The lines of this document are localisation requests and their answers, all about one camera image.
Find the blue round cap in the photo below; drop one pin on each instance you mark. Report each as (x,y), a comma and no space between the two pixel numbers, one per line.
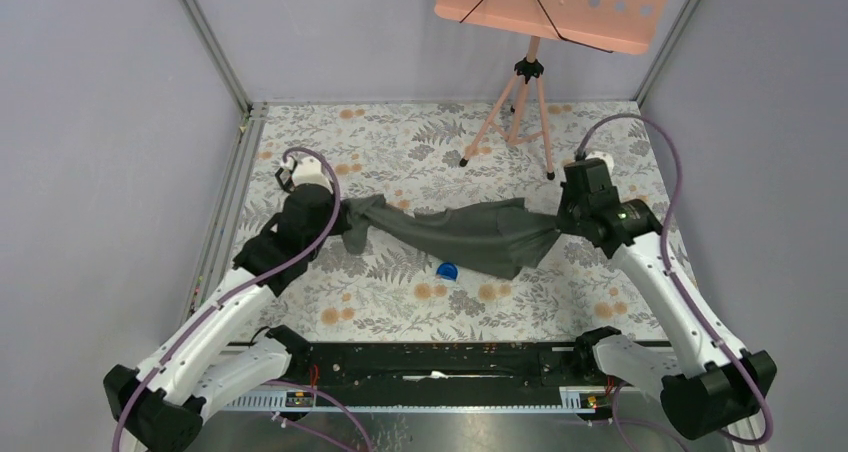
(447,271)

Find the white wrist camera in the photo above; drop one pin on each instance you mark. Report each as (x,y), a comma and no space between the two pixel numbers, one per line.
(309,171)
(603,156)

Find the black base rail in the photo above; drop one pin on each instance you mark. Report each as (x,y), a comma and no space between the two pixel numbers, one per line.
(333,366)

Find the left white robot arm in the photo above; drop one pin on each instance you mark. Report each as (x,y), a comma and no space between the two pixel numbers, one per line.
(166,400)

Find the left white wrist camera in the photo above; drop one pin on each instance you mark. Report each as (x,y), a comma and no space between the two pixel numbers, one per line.
(309,171)

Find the dark green t-shirt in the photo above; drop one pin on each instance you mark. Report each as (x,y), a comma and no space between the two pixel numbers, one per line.
(498,238)

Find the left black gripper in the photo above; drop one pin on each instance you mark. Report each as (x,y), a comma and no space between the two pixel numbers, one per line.
(342,224)

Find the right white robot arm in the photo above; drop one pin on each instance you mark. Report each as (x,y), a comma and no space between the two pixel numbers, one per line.
(713,381)

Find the floral table mat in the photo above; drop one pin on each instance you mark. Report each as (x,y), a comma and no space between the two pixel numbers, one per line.
(425,158)

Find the slotted cable duct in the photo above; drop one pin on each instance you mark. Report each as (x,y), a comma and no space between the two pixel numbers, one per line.
(431,398)

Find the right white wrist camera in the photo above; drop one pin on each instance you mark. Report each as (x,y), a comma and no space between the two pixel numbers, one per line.
(603,156)

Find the black brooch display box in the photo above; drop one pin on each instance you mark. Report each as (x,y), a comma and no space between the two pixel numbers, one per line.
(283,177)

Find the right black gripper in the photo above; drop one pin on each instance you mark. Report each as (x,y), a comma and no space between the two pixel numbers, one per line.
(563,223)

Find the pink music stand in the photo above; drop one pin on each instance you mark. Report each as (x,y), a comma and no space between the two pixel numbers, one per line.
(520,113)

